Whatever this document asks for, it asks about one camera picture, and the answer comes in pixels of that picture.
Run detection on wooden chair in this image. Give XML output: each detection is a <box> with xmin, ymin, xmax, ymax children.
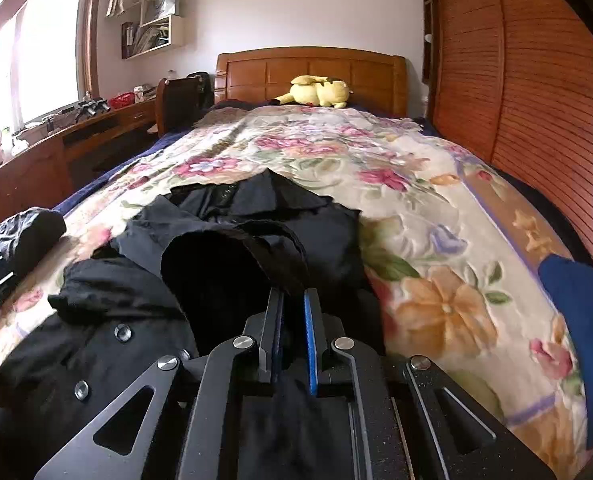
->
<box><xmin>155</xmin><ymin>77</ymin><xmax>214</xmax><ymax>138</ymax></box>

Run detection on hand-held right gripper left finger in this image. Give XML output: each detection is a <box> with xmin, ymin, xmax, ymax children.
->
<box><xmin>34</xmin><ymin>287</ymin><xmax>284</xmax><ymax>480</ymax></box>

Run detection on wooden louvered wardrobe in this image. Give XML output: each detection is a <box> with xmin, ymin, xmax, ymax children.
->
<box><xmin>421</xmin><ymin>0</ymin><xmax>593</xmax><ymax>278</ymax></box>

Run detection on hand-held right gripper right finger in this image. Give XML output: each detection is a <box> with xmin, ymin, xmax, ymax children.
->
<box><xmin>304</xmin><ymin>287</ymin><xmax>557</xmax><ymax>480</ymax></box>

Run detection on black printed garment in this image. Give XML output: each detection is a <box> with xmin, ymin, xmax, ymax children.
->
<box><xmin>0</xmin><ymin>207</ymin><xmax>67</xmax><ymax>323</ymax></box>

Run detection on window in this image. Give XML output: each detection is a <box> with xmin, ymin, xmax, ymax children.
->
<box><xmin>0</xmin><ymin>0</ymin><xmax>100</xmax><ymax>136</ymax></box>

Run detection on wooden desk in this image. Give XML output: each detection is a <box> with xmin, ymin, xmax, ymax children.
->
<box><xmin>0</xmin><ymin>95</ymin><xmax>160</xmax><ymax>231</ymax></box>

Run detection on black trench coat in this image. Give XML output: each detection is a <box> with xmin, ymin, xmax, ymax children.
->
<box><xmin>0</xmin><ymin>169</ymin><xmax>390</xmax><ymax>480</ymax></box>

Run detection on wooden bed headboard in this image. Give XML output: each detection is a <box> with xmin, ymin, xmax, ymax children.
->
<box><xmin>215</xmin><ymin>47</ymin><xmax>408</xmax><ymax>118</ymax></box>

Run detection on black devices on stand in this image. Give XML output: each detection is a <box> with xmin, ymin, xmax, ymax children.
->
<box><xmin>74</xmin><ymin>92</ymin><xmax>111</xmax><ymax>121</ymax></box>

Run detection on yellow plush toy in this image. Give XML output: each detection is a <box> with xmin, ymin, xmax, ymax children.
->
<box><xmin>271</xmin><ymin>75</ymin><xmax>352</xmax><ymax>109</ymax></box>

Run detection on white wall shelf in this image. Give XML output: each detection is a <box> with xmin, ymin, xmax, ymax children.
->
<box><xmin>121</xmin><ymin>0</ymin><xmax>190</xmax><ymax>60</ymax></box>

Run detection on blue cloth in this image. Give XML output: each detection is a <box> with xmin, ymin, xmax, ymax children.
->
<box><xmin>537</xmin><ymin>254</ymin><xmax>593</xmax><ymax>451</ymax></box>

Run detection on silver paper bag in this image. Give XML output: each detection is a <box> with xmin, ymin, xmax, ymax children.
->
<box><xmin>141</xmin><ymin>0</ymin><xmax>180</xmax><ymax>26</ymax></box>

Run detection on floral blanket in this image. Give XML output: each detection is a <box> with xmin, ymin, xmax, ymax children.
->
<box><xmin>0</xmin><ymin>102</ymin><xmax>590</xmax><ymax>456</ymax></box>

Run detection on stack of papers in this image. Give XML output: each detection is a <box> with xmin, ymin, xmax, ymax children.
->
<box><xmin>134</xmin><ymin>22</ymin><xmax>170</xmax><ymax>53</ymax></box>

